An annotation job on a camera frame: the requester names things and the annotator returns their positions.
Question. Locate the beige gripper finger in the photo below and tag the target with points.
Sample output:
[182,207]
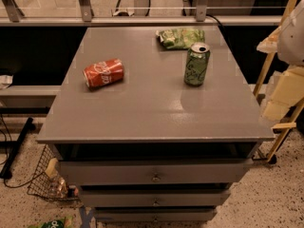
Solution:
[287,91]
[269,44]

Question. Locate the green soda can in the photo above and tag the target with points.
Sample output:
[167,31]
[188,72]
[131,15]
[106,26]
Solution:
[196,64]

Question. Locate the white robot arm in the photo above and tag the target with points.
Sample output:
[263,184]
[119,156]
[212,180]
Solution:
[287,41]

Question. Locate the red cola can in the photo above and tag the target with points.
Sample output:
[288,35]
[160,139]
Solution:
[104,73]

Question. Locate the green chip bag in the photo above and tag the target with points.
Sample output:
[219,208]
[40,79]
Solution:
[180,38]

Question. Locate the top grey drawer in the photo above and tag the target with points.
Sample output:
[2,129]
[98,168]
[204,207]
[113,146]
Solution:
[153,172]

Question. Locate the grey drawer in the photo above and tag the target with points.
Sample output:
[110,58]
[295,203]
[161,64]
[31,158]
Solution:
[154,214]
[153,172]
[154,198]

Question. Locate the grey drawer cabinet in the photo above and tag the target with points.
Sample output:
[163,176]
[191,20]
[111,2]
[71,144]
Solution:
[151,115]

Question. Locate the bottom grey drawer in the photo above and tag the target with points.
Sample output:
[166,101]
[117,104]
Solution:
[154,214]

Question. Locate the middle grey drawer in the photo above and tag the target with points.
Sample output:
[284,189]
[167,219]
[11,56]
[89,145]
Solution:
[154,198]

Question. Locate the grey metal railing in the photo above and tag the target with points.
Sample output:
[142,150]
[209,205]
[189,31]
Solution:
[88,13]

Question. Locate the green bag on floor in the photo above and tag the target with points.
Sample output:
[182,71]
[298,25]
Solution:
[65,222]

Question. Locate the white paper on ledge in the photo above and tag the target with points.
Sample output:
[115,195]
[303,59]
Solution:
[5,81]

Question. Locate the black floor stand leg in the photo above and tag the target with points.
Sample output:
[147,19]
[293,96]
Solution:
[14,147]

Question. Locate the black wire basket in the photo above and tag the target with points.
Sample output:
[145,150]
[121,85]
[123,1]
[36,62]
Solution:
[47,184]

